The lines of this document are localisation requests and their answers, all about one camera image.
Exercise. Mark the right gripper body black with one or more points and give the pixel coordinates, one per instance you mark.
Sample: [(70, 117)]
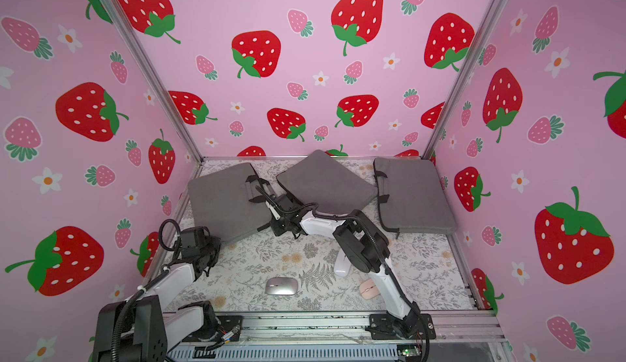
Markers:
[(274, 210)]

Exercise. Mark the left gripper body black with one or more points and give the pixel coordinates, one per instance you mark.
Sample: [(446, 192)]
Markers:
[(210, 253)]

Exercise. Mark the grey laptop bag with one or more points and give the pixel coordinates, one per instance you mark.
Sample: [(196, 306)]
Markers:
[(229, 204), (322, 180), (410, 197)]

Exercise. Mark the silver grey computer mouse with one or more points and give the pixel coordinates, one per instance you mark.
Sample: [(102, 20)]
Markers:
[(282, 286)]

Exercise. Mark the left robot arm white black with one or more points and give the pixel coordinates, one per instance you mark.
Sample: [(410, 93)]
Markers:
[(137, 328)]

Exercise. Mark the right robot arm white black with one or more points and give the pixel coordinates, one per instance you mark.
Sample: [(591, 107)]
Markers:
[(366, 248)]

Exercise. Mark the white computer mouse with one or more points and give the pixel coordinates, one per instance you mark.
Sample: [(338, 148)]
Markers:
[(342, 265)]

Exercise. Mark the pink computer mouse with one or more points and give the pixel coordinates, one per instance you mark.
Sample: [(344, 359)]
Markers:
[(368, 290)]

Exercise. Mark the floral patterned table mat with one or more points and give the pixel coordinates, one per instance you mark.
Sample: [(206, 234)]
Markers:
[(424, 264)]

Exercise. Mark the white ribbed vent strip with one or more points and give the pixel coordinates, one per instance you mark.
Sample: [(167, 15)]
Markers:
[(289, 353)]

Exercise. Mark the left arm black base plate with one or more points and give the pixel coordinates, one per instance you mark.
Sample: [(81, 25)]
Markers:
[(226, 328)]

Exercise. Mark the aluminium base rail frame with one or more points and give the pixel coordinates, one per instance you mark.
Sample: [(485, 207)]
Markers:
[(460, 335)]

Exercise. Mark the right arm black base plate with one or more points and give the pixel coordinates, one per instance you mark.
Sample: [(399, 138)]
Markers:
[(413, 327)]

